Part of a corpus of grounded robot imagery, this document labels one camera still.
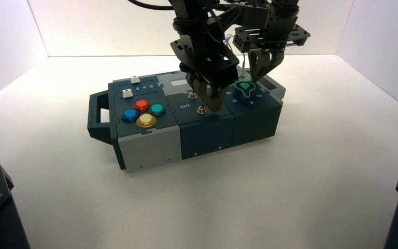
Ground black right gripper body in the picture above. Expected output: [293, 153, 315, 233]
[233, 15, 311, 54]

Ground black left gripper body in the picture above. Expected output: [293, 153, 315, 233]
[170, 32, 240, 90]

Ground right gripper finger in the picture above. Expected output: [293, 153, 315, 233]
[259, 48, 284, 82]
[248, 51, 266, 83]

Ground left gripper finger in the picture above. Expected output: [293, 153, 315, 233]
[204, 86, 225, 113]
[186, 73, 208, 99]

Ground black green rotary knob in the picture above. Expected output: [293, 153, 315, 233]
[234, 81, 257, 104]

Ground green round push button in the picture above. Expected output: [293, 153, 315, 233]
[149, 104, 167, 118]

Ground red round push button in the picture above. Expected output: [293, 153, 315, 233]
[134, 100, 152, 114]

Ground yellow round push button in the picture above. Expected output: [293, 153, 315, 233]
[136, 114, 158, 129]

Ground blue round push button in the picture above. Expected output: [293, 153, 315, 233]
[121, 109, 140, 124]

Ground grey and teal control box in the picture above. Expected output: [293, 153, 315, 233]
[88, 68, 287, 172]

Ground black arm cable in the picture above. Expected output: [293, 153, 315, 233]
[126, 0, 176, 11]

